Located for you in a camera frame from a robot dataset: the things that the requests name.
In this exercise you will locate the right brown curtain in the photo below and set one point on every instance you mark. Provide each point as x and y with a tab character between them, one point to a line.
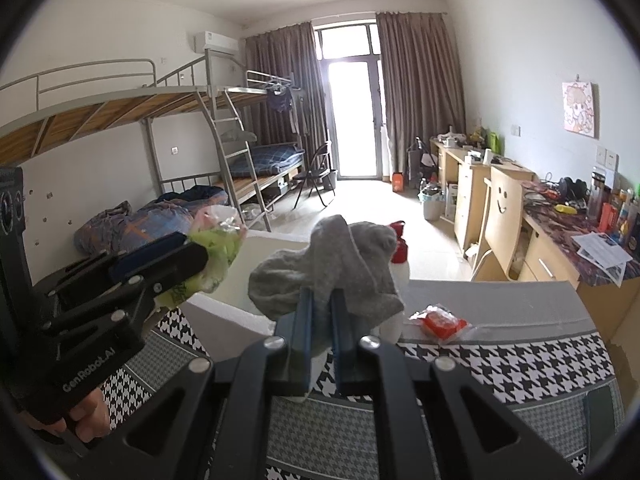
422	80

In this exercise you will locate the grey sock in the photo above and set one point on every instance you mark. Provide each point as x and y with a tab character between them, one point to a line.
353	257

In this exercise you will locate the white styrofoam box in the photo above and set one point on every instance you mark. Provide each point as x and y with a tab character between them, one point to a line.
226	321

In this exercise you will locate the anime wall picture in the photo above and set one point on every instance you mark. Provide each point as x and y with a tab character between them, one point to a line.
579	112

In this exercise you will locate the wooden smiley chair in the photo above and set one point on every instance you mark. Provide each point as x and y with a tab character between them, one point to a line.
501	228

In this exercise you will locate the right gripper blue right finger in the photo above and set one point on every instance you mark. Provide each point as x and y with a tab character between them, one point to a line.
357	355

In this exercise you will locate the left brown curtain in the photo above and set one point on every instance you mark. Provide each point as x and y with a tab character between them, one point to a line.
284	62

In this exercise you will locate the white air conditioner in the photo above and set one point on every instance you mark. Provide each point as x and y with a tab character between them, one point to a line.
211	41

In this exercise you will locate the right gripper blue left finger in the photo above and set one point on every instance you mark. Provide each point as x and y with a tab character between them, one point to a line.
292	375

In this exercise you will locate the wooden desk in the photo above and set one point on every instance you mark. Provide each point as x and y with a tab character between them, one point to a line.
545	250

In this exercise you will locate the person's left hand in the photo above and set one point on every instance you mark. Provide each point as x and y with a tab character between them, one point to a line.
90	416

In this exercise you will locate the blue plaid quilt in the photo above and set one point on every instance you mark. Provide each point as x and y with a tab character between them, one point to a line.
123	229

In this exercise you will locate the metal bunk bed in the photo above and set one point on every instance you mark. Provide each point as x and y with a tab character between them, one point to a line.
93	134

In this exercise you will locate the red snack packet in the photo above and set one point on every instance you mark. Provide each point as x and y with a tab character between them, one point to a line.
441	324

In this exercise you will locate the houndstooth tablecloth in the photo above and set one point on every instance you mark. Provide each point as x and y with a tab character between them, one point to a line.
504	402

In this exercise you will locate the black folding chair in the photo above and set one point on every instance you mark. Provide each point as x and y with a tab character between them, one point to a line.
318	173

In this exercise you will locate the papers on desk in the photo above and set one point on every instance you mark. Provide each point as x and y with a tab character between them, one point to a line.
604	253

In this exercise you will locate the dark smartphone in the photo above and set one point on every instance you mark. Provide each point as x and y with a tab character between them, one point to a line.
602	407

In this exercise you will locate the brown curtain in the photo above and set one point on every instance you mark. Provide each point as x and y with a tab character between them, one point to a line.
422	80
284	62

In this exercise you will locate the white bucket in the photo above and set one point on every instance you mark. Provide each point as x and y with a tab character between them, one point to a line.
433	201

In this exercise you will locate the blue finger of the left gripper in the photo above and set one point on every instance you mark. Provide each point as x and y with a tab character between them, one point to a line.
128	262

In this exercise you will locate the orange floor object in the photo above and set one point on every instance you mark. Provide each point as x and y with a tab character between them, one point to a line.
398	182

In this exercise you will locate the white pump lotion bottle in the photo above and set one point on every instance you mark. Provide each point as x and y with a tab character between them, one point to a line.
391	329

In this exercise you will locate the green plastic bag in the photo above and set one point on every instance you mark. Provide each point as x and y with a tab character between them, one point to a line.
220	230

